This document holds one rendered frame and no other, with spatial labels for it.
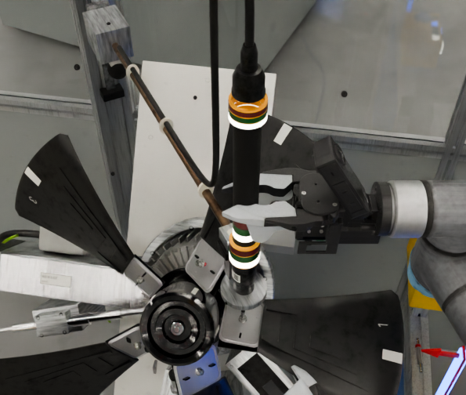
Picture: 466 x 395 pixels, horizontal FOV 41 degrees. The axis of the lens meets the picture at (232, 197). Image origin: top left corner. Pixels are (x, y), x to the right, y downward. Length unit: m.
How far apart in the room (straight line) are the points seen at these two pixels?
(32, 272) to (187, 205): 0.32
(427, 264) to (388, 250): 1.07
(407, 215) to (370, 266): 1.23
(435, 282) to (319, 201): 0.21
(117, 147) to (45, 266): 0.49
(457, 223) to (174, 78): 0.63
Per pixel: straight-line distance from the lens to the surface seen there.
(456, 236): 0.85
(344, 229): 0.83
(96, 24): 1.29
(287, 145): 0.97
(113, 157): 1.63
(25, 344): 2.50
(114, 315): 1.15
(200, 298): 0.97
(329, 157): 0.73
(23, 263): 1.23
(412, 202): 0.81
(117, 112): 1.53
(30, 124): 1.87
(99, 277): 1.18
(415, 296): 1.31
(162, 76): 1.23
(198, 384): 1.08
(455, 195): 0.83
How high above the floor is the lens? 2.06
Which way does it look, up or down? 47 degrees down
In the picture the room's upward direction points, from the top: straight up
